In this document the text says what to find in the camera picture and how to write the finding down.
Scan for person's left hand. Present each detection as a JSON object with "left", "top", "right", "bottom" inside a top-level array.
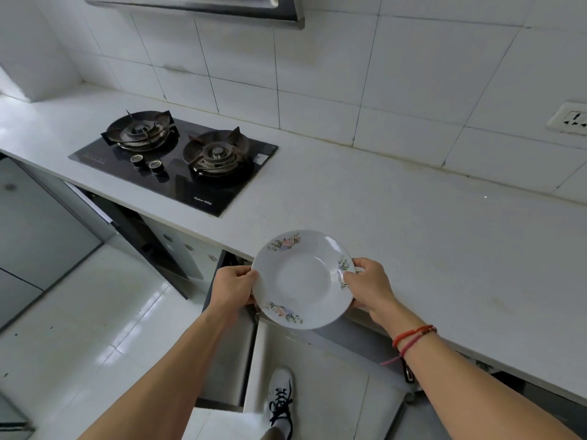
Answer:
[{"left": 206, "top": 264, "right": 260, "bottom": 327}]

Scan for person's right hand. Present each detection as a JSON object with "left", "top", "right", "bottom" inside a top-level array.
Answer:
[{"left": 341, "top": 257, "right": 400, "bottom": 326}]

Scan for grey kitchen cabinet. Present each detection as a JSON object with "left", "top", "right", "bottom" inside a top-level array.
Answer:
[{"left": 0, "top": 153, "right": 587, "bottom": 440}]

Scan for small pink flower plate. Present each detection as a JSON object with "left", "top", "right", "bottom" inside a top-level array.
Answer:
[{"left": 251, "top": 229, "right": 358, "bottom": 331}]

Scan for grey cabinet door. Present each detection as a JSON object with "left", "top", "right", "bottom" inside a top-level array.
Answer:
[
  {"left": 197, "top": 251, "right": 259, "bottom": 411},
  {"left": 395, "top": 357, "right": 452, "bottom": 440}
]

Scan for person's left forearm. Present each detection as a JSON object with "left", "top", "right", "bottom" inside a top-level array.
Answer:
[{"left": 78, "top": 306, "right": 235, "bottom": 440}]

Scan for person's right forearm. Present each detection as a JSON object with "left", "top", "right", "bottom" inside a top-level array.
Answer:
[{"left": 370, "top": 300, "right": 581, "bottom": 440}]

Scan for white stone countertop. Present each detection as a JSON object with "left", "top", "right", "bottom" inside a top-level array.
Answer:
[{"left": 0, "top": 82, "right": 587, "bottom": 406}]

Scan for grey built-in appliance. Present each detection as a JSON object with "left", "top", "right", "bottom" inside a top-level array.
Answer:
[{"left": 64, "top": 180, "right": 221, "bottom": 301}]

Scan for black glass gas stove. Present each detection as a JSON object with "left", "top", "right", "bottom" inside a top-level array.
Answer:
[{"left": 67, "top": 108, "right": 279, "bottom": 218}]

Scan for white sneaker black laces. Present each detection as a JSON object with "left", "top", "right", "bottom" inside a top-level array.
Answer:
[{"left": 268, "top": 367, "right": 295, "bottom": 440}]

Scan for steel range hood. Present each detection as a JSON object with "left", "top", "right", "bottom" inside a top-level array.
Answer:
[{"left": 80, "top": 0, "right": 306, "bottom": 31}]

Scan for red string bracelet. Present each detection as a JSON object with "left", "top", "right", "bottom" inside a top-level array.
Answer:
[{"left": 380, "top": 324, "right": 438, "bottom": 366}]

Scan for white wall socket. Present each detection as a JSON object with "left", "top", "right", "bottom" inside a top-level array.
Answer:
[{"left": 545, "top": 101, "right": 587, "bottom": 136}]

